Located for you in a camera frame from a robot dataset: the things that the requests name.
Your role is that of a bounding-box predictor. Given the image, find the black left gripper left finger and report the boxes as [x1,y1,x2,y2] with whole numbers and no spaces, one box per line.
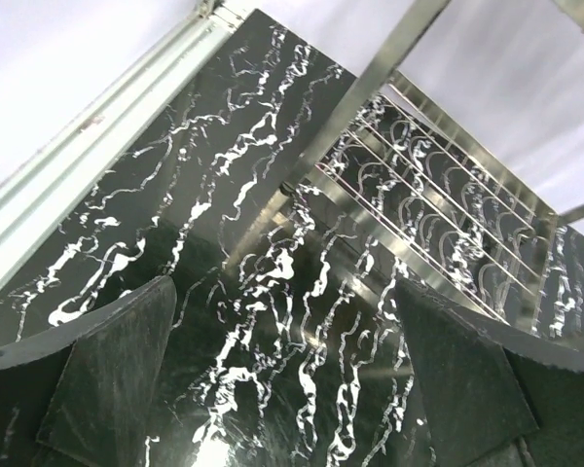
[0,276,176,466]

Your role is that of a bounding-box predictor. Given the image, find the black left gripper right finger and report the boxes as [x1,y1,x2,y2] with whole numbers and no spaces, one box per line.
[394,279,584,466]

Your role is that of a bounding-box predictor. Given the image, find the stainless steel dish rack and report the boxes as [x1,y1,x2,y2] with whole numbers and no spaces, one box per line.
[281,1,584,348]

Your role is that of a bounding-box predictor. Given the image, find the aluminium frame rail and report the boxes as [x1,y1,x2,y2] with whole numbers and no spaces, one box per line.
[0,1,255,290]

